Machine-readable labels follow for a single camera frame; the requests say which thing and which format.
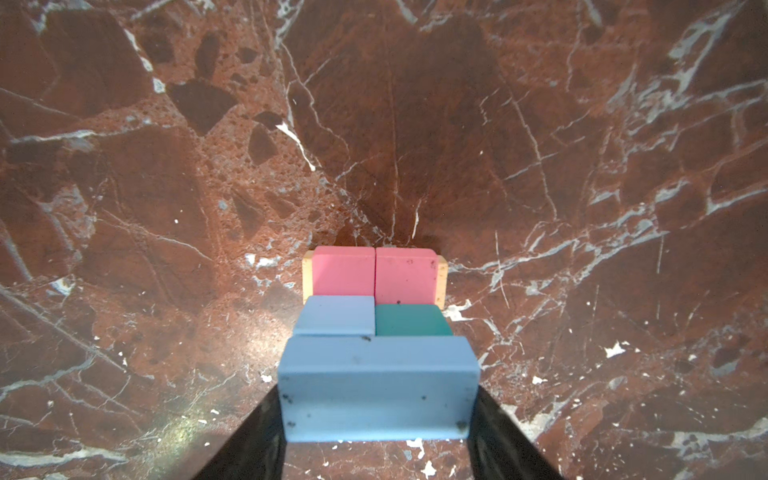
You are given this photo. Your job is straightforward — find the teal cube block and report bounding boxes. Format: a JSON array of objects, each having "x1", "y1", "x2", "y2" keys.
[{"x1": 375, "y1": 304, "x2": 453, "y2": 337}]

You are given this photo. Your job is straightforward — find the pink block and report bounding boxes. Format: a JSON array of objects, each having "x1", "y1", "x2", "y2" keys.
[
  {"x1": 374, "y1": 247, "x2": 439, "y2": 305},
  {"x1": 312, "y1": 246, "x2": 376, "y2": 296}
]

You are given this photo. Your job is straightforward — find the light blue long block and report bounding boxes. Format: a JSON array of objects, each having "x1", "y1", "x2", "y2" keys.
[{"x1": 277, "y1": 336, "x2": 480, "y2": 443}]

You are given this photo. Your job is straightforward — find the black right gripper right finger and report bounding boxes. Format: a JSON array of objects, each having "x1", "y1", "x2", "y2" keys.
[{"x1": 467, "y1": 386, "x2": 564, "y2": 480}]

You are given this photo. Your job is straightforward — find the light blue cube block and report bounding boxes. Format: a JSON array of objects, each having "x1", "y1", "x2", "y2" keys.
[{"x1": 293, "y1": 295, "x2": 376, "y2": 336}]

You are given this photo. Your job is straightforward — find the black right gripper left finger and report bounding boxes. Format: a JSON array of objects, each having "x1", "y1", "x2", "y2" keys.
[{"x1": 193, "y1": 386, "x2": 287, "y2": 480}]

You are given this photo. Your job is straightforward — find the natural wood long block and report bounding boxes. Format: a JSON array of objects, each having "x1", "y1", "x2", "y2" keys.
[{"x1": 435, "y1": 255, "x2": 449, "y2": 310}]

